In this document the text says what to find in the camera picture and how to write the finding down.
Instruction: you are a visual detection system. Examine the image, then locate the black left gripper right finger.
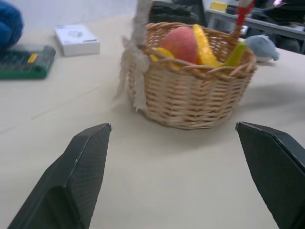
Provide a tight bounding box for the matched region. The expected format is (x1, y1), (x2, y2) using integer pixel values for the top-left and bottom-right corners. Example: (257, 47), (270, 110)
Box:
(235, 121), (305, 229)

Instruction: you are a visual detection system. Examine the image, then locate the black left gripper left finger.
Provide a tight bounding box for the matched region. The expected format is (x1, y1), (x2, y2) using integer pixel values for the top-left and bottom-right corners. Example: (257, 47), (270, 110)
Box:
(6, 123), (112, 229)

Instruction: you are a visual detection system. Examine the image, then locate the yellow banana with green stem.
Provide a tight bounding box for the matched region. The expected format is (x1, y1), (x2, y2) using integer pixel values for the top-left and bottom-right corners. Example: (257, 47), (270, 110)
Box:
(207, 42), (247, 77)

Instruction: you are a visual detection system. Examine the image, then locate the green screwdriver bit case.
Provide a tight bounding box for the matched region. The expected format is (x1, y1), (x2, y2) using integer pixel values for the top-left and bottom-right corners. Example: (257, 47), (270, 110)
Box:
(0, 44), (57, 80)

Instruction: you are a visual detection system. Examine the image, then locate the grey blue plush shark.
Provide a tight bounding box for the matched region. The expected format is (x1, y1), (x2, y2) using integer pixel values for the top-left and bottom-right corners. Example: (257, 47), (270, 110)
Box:
(245, 34), (280, 63)

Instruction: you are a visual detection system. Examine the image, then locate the beige burlap ribbon bow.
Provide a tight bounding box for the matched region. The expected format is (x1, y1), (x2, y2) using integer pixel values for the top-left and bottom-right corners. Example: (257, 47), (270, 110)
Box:
(115, 35), (150, 112)

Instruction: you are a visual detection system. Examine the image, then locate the white cardboard box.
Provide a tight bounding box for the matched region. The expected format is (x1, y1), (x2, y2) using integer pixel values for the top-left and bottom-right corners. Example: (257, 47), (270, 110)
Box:
(53, 24), (101, 57)

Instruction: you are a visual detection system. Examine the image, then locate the grey background desk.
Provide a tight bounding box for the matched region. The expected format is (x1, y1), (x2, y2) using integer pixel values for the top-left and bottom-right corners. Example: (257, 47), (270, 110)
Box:
(206, 7), (305, 41)

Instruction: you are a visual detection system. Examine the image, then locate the red yellow peach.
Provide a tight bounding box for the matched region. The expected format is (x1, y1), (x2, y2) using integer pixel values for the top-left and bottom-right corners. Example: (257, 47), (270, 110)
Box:
(161, 26), (199, 64)

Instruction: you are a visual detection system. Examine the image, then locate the blue knitted plush toy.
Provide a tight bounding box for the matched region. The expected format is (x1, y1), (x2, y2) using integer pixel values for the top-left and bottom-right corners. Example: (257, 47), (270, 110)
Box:
(0, 0), (25, 51)

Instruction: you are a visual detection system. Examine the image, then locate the yellow box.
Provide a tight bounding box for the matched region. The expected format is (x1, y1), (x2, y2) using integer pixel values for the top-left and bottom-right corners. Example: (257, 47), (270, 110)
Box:
(211, 1), (228, 11)

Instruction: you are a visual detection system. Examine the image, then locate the black office chair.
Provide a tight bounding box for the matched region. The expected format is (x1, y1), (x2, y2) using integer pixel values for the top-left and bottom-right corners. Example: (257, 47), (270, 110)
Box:
(149, 0), (207, 26)

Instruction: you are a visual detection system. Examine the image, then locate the wicker basket with handle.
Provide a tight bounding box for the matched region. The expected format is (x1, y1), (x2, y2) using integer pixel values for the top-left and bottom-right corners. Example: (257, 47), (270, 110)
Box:
(115, 0), (258, 131)

